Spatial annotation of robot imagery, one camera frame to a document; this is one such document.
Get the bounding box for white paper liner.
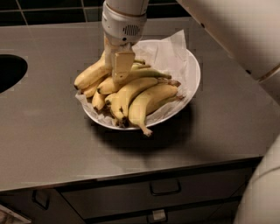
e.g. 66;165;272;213
74;29;189;128

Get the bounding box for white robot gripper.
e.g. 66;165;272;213
101;1;147;83

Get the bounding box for left cabinet door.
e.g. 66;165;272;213
0;189;85;224

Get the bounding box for short banana under pile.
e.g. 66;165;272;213
105;93;116;107

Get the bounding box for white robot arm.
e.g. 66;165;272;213
101;0;280;224

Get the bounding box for lower drawer with label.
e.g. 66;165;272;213
85;200;238;224

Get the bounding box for white bowl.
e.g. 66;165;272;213
81;39;201;131

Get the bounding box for small banana lower left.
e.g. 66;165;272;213
92;91;106;112

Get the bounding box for middle drawer with handle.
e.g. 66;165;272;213
62;168;252;219

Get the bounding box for dark round sink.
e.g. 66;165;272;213
0;54;28;93

